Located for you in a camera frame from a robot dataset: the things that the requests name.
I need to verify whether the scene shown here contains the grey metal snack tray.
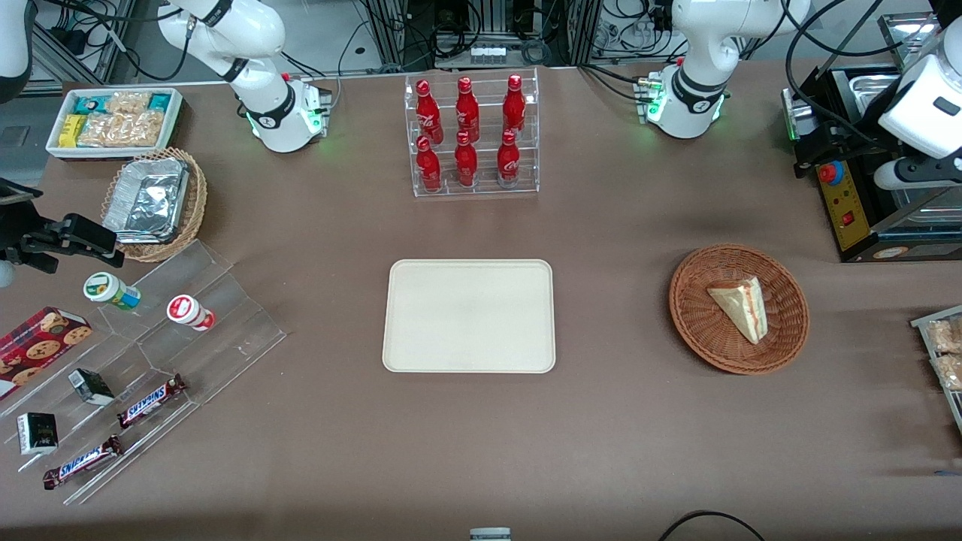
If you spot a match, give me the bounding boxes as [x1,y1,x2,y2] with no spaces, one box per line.
[911,304,962,437]

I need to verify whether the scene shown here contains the brown wicker basket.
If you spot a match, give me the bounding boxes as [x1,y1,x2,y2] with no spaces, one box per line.
[669,243,810,375]

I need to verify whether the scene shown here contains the clear acrylic stepped display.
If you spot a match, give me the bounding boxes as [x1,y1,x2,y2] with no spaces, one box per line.
[0,239,288,506]

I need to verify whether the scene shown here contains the steel food pan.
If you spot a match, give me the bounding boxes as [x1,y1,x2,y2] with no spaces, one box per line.
[849,71,906,113]

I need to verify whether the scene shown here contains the red lidded yogurt cup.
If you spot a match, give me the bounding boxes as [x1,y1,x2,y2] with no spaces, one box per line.
[166,295,216,332]

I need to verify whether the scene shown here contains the triangular sandwich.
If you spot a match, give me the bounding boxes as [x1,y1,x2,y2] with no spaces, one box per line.
[706,277,769,345]

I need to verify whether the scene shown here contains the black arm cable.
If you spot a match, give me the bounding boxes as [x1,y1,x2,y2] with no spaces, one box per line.
[784,0,895,145]

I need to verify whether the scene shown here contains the aluminium foil tray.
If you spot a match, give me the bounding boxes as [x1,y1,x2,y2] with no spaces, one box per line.
[103,156,190,245]

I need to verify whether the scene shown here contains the clear cracker snack bag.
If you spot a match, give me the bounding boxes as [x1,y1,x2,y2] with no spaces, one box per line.
[932,353,962,391]
[79,111,166,147]
[926,319,962,354]
[105,92,151,115]

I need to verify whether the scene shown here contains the light tan wicker basket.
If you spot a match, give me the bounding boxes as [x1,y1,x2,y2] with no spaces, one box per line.
[101,147,208,263]

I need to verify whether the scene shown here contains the green lidded yogurt cup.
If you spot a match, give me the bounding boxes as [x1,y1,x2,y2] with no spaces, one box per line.
[83,272,141,311]

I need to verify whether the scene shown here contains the dark green small carton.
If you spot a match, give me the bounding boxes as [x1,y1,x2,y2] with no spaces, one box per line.
[17,413,59,456]
[68,368,115,407]

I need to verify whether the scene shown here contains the beige plastic tray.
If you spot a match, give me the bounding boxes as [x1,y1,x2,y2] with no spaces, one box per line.
[382,259,557,374]

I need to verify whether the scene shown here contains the black food warmer machine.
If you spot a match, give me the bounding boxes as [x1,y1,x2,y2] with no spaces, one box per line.
[782,11,962,264]

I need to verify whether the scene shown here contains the red cola bottle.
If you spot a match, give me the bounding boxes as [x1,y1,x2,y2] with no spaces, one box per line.
[502,74,527,136]
[497,129,522,187]
[415,80,444,144]
[454,131,479,187]
[455,77,480,142]
[416,135,443,192]

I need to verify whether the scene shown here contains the clear acrylic bottle rack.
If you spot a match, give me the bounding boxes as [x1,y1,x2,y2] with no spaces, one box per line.
[404,68,540,198]

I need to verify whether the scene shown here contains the brown Snickers bar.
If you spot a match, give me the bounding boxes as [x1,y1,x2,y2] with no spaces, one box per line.
[43,435,125,491]
[116,373,187,430]

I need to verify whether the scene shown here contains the white rectangular snack bin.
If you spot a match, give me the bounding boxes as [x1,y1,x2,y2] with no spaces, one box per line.
[47,88,183,161]

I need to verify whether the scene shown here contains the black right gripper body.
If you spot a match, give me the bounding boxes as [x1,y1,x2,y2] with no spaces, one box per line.
[0,199,55,255]

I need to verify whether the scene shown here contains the black looped cable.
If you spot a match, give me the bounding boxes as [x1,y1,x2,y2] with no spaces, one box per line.
[658,510,766,541]

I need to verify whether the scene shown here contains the red plaid cookie box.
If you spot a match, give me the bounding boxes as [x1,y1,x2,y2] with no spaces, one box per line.
[0,306,93,401]

